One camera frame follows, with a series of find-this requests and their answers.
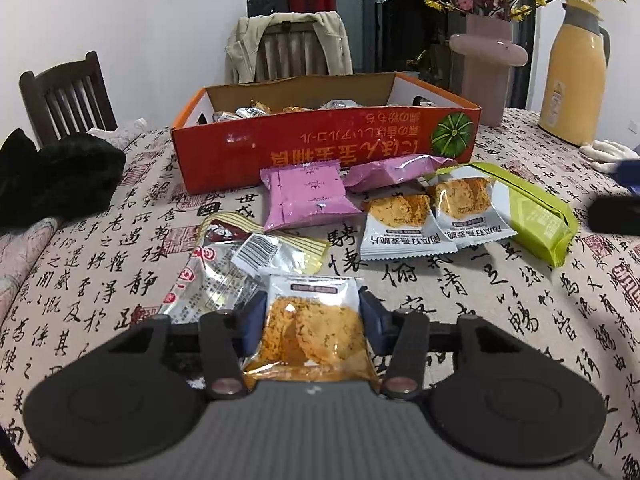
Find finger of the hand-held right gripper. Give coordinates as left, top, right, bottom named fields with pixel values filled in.
left=586, top=195, right=640, bottom=235
left=614, top=158, right=640, bottom=196

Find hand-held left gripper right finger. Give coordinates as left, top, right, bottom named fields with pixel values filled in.
left=360, top=290, right=538, bottom=401

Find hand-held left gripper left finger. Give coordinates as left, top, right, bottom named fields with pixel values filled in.
left=102, top=292, right=268, bottom=401

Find single orange cracker packet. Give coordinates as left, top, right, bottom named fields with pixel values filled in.
left=241, top=274, right=379, bottom=386

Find pile of snack packets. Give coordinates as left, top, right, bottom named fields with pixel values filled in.
left=162, top=100, right=581, bottom=328

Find orange cardboard box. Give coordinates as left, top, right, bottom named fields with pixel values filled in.
left=171, top=71, right=482, bottom=195

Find white work gloves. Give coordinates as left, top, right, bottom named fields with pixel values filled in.
left=580, top=140, right=640, bottom=176

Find yellow thermos jug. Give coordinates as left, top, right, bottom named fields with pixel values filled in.
left=538, top=0, right=611, bottom=147

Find pink glass vase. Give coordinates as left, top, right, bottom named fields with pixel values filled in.
left=448, top=14, right=528, bottom=128

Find white cloth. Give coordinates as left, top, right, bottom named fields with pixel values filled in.
left=86, top=118, right=149, bottom=150

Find black fuzzy cloth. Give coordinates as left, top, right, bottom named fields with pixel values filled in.
left=0, top=128, right=127, bottom=228

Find wooden chair with slats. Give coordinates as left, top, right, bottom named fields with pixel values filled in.
left=255, top=25, right=326, bottom=81

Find chair with beige jacket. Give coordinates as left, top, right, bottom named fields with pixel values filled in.
left=225, top=10, right=354, bottom=84

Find dark wooden chair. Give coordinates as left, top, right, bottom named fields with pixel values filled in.
left=19, top=51, right=118, bottom=148

